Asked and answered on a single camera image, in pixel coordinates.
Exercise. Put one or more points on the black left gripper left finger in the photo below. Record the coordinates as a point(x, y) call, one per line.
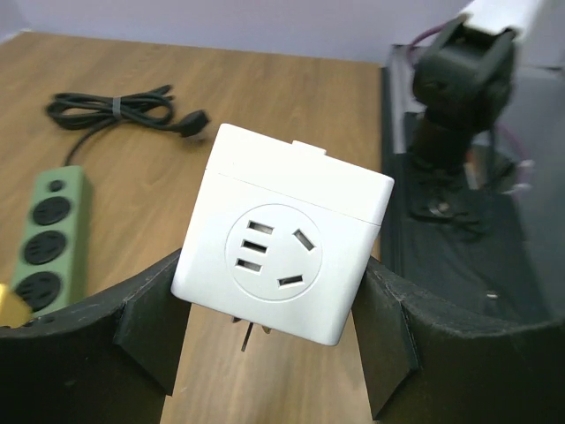
point(110, 358)

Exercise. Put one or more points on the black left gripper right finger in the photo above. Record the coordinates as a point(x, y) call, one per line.
point(426, 360)

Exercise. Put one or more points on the yellow green charger plug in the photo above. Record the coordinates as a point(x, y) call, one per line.
point(14, 311)

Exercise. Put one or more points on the white cube adapter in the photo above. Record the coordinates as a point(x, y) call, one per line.
point(280, 234)

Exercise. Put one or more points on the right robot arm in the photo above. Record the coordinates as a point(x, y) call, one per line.
point(469, 85)

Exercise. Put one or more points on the green power strip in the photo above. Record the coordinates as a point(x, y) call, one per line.
point(51, 269)

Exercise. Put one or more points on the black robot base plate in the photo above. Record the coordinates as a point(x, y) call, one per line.
point(460, 237)

